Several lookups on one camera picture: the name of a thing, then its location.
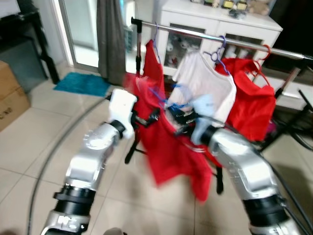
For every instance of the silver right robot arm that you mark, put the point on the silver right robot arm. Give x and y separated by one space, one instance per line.
239 161

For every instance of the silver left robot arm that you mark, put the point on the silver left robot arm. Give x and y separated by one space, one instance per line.
93 156

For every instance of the red t-shirt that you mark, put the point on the red t-shirt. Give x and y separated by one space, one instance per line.
254 107
171 156

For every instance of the white t-shirt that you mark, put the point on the white t-shirt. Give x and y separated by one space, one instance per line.
205 78

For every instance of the teal floor mat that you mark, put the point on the teal floor mat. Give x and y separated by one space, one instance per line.
80 84

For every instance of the pink plastic item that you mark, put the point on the pink plastic item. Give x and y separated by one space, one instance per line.
271 131

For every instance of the grey curtain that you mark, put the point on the grey curtain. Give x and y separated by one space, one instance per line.
111 39

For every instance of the metal clothes rack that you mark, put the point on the metal clothes rack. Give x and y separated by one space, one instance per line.
195 34

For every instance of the white glass-door cabinet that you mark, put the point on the white glass-door cabinet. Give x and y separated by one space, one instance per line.
205 19

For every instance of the white sliding glass door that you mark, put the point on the white sliding glass door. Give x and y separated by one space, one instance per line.
78 29

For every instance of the brown cardboard box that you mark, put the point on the brown cardboard box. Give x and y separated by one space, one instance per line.
12 98

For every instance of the beige plush toy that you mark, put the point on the beige plush toy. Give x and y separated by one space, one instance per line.
259 7

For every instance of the black side table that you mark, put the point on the black side table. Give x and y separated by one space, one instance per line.
24 29

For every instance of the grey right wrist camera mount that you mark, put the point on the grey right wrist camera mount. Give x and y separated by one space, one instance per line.
203 105

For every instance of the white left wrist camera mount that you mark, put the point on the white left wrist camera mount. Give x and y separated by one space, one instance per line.
121 105

